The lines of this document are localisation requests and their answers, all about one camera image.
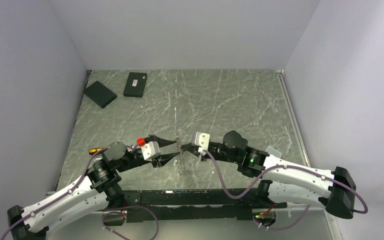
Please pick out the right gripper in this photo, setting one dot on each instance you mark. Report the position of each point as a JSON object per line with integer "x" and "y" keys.
{"x": 188, "y": 146}

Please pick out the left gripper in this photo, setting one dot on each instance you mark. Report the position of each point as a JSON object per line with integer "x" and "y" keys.
{"x": 162, "y": 159}

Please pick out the large beaded keyring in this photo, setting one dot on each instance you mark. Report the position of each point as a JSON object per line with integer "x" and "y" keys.
{"x": 179, "y": 162}

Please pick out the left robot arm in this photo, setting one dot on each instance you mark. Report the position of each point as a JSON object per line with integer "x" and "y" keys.
{"x": 97, "y": 188}

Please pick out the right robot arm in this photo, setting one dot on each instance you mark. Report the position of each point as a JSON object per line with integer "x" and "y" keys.
{"x": 281, "y": 181}

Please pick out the black box with label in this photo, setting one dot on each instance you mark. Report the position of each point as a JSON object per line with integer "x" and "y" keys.
{"x": 135, "y": 84}

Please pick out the translucent plastic card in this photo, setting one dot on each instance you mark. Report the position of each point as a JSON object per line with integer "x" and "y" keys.
{"x": 273, "y": 152}

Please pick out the plain black box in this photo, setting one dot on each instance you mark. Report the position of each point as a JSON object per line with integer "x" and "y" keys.
{"x": 100, "y": 94}

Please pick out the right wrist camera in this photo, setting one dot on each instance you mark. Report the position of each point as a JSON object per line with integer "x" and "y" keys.
{"x": 200, "y": 142}

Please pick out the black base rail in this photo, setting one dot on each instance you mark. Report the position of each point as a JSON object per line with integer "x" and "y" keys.
{"x": 189, "y": 204}

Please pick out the aluminium frame rail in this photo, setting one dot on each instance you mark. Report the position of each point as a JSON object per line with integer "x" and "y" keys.
{"x": 292, "y": 217}

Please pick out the yellow handled screwdriver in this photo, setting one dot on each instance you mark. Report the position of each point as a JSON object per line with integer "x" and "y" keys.
{"x": 96, "y": 151}

